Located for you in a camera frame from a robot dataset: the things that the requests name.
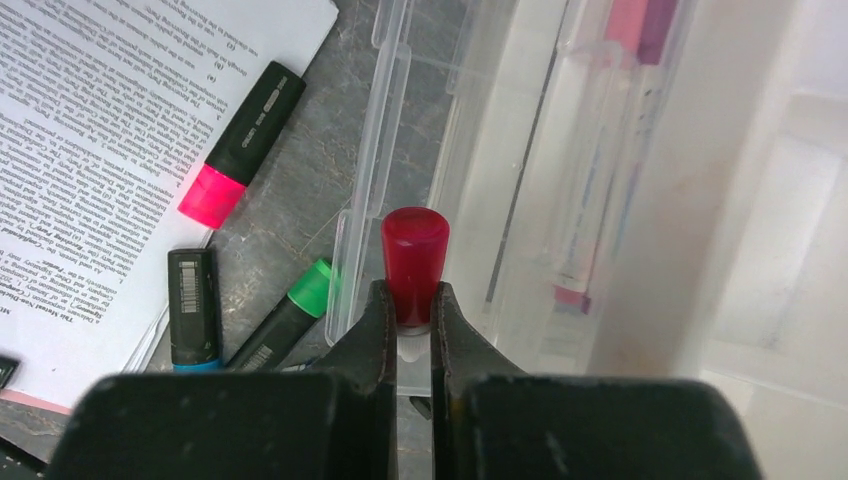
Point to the pink clipboard with paper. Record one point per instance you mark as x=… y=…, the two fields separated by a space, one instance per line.
x=108 y=112

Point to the black blue-capped highlighter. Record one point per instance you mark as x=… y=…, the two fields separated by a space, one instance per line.
x=194 y=310

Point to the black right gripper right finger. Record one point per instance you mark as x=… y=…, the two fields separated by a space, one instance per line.
x=492 y=420

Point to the white pink-capped marker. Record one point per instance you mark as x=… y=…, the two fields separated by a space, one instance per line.
x=590 y=148

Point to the black green-capped highlighter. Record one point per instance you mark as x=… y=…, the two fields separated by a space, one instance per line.
x=287 y=323

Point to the white drawer organizer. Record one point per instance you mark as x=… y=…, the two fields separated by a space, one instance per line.
x=645 y=188

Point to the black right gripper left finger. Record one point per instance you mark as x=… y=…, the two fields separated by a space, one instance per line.
x=335 y=419

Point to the small red-capped bottle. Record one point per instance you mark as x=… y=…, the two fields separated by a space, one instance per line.
x=415 y=242

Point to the black pink-capped highlighter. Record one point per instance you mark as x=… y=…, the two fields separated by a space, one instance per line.
x=244 y=144

